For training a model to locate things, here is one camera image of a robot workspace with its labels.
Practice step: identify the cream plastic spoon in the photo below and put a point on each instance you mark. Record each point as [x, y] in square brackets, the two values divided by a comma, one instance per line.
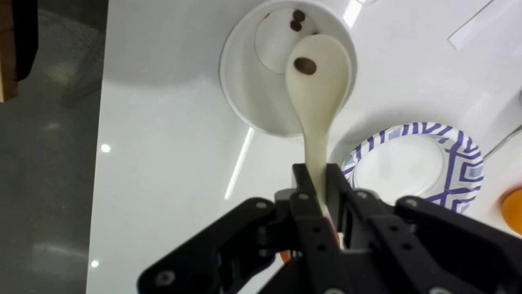
[319, 99]

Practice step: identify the swirl patterned paper cup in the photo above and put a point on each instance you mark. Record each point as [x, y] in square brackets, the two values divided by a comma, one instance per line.
[249, 82]

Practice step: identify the dark coffee beans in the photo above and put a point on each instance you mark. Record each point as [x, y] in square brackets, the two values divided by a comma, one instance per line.
[305, 66]

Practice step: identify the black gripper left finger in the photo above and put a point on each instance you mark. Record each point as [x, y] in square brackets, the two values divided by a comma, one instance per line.
[303, 239]

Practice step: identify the small orange fruit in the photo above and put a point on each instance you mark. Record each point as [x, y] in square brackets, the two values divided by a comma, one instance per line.
[513, 213]

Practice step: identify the blue patterned bowl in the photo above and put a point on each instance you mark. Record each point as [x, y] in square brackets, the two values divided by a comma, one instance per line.
[461, 164]

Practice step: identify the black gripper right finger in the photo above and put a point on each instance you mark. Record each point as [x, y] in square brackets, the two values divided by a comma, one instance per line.
[412, 251]

